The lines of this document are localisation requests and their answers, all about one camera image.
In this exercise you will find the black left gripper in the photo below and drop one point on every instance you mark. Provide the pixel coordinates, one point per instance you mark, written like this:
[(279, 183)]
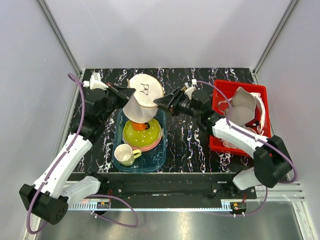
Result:
[(121, 93)]

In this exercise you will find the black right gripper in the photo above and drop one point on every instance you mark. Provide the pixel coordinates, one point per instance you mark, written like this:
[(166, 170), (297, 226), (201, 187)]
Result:
[(172, 99)]

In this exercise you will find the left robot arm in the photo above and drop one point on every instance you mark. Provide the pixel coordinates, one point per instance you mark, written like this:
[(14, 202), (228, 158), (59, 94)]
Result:
[(48, 198)]

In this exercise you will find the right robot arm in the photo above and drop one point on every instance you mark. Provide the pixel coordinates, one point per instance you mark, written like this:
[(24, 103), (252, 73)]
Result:
[(271, 160)]

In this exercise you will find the pink bra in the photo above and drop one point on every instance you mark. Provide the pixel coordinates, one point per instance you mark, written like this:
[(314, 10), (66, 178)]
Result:
[(227, 144)]

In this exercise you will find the grey bra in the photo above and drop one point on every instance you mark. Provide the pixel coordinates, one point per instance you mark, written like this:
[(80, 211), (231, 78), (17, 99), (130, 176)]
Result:
[(243, 107)]

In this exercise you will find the white lace bra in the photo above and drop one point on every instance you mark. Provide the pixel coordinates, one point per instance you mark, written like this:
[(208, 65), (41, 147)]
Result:
[(260, 114)]

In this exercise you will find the orange mug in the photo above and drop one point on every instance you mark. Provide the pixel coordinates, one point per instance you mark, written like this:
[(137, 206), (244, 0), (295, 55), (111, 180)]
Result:
[(140, 126)]

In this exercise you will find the green polka dot bowl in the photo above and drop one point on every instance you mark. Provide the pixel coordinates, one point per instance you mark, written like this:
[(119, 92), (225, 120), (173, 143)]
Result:
[(153, 124)]

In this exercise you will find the red plastic bin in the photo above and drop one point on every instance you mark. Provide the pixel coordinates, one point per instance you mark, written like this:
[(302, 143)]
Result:
[(245, 138)]

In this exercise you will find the pink plate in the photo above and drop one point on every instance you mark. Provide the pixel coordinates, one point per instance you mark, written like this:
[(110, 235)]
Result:
[(152, 146)]

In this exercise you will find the cream and yellow mug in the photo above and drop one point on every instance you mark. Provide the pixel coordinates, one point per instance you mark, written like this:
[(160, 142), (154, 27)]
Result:
[(125, 155)]

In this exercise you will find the teal transparent plastic tub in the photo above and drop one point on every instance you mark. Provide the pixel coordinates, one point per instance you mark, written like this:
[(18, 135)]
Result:
[(151, 160)]

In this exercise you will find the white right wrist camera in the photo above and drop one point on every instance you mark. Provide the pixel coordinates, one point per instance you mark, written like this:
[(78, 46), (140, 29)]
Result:
[(189, 87)]

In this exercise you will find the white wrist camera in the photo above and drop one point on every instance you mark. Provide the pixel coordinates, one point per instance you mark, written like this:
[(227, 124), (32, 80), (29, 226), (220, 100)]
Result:
[(189, 87), (95, 82)]

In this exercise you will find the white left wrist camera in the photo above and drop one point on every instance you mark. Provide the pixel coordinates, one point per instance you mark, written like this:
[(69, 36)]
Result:
[(95, 82)]

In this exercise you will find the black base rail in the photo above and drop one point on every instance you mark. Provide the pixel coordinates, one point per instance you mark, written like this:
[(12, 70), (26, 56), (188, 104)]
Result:
[(173, 190)]

